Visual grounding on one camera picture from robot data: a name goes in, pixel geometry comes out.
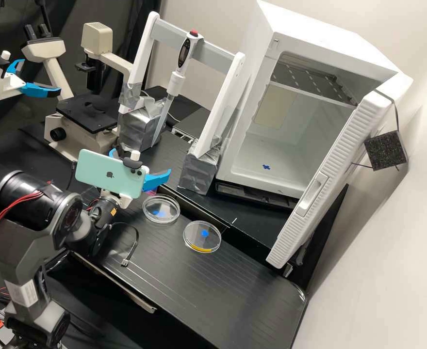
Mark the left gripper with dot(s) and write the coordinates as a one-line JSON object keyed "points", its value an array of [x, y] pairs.
{"points": [[6, 87]]}

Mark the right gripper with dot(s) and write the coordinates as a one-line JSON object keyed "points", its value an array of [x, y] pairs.
{"points": [[125, 201]]}

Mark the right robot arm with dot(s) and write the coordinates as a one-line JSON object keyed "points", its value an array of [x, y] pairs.
{"points": [[24, 232]]}

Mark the left phone holder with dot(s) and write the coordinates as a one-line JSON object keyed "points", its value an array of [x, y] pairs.
{"points": [[5, 55]]}

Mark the petri dish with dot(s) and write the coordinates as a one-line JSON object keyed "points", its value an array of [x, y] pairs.
{"points": [[160, 209]]}

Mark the cream microscope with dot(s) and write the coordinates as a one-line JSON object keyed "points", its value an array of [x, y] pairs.
{"points": [[71, 127]]}

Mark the black platform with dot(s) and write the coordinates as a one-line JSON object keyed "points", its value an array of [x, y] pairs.
{"points": [[250, 218], [195, 120], [199, 291]]}

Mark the white pipette stand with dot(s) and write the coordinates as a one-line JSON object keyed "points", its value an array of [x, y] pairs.
{"points": [[220, 101]]}

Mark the pipette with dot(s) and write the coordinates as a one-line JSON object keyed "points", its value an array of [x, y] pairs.
{"points": [[184, 54]]}

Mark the incubator door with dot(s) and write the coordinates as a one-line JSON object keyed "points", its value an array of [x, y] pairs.
{"points": [[326, 181]]}

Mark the white incubator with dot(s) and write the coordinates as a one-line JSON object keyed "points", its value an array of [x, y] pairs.
{"points": [[308, 36]]}

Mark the right wrist camera phone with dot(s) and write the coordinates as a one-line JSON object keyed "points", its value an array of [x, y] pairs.
{"points": [[108, 172]]}

